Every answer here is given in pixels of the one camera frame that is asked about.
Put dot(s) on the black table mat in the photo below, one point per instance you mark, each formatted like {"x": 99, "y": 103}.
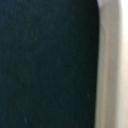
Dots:
{"x": 48, "y": 63}

